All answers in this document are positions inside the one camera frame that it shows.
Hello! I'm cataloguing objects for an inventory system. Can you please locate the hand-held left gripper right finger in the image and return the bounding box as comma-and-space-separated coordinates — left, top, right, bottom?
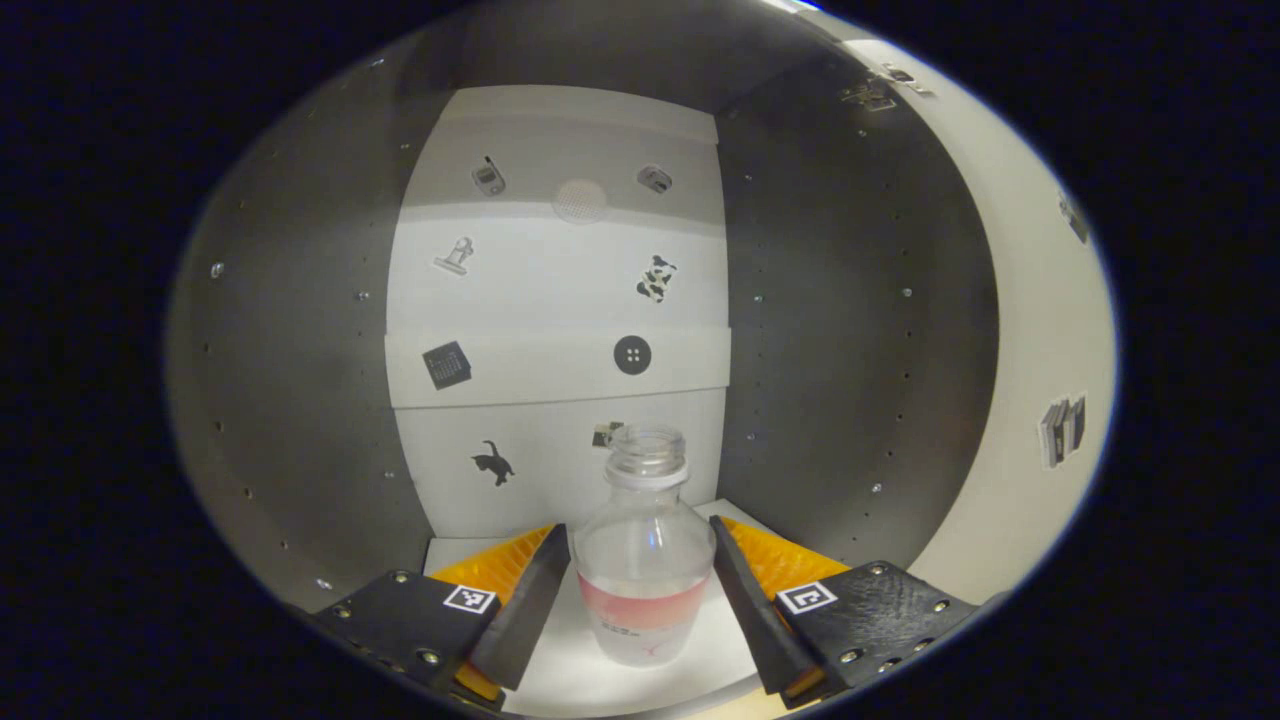
708, 514, 981, 711

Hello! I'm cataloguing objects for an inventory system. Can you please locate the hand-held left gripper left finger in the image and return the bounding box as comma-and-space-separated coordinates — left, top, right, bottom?
310, 522, 572, 713

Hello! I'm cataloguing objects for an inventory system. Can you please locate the clear plastic bottle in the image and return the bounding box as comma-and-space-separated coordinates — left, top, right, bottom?
572, 423, 720, 669

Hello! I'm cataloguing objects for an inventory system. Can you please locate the grey cabinet door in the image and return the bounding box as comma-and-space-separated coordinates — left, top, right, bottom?
790, 0, 1119, 607

